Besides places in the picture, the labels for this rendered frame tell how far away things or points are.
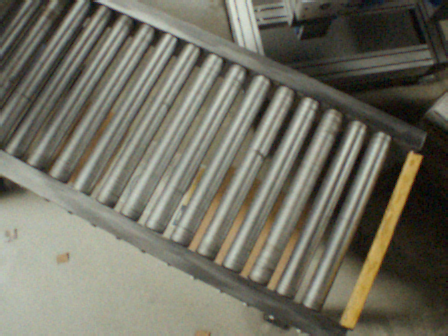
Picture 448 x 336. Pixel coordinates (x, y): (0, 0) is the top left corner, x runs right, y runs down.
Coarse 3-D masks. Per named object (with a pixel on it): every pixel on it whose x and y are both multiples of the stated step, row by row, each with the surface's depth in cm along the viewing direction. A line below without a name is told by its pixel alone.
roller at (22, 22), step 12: (24, 0) 115; (36, 0) 115; (24, 12) 114; (36, 12) 116; (12, 24) 113; (24, 24) 114; (0, 36) 112; (12, 36) 113; (0, 48) 111; (12, 48) 114; (0, 60) 112
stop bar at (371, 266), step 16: (416, 160) 103; (400, 176) 103; (400, 192) 101; (400, 208) 100; (384, 224) 99; (384, 240) 98; (368, 256) 98; (368, 272) 96; (368, 288) 95; (352, 304) 94; (352, 320) 93
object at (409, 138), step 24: (96, 0) 115; (120, 0) 115; (168, 24) 113; (192, 24) 113; (216, 48) 111; (240, 48) 111; (264, 72) 110; (288, 72) 110; (312, 96) 108; (336, 96) 109; (360, 120) 107; (384, 120) 107; (408, 144) 106
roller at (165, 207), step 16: (224, 80) 110; (240, 80) 110; (224, 96) 108; (208, 112) 107; (224, 112) 108; (208, 128) 106; (192, 144) 105; (208, 144) 106; (192, 160) 104; (176, 176) 103; (192, 176) 104; (176, 192) 102; (160, 208) 101; (176, 208) 103; (144, 224) 101; (160, 224) 100
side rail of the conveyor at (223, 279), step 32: (0, 160) 103; (64, 192) 101; (96, 224) 100; (128, 224) 100; (160, 256) 98; (192, 256) 98; (224, 288) 97; (256, 288) 97; (288, 320) 95; (320, 320) 95
